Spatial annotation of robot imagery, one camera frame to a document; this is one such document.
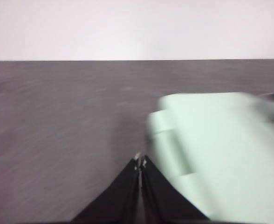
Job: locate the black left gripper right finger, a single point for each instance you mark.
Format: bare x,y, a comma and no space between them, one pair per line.
165,203

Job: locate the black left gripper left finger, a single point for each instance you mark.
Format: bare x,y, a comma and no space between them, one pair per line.
118,200

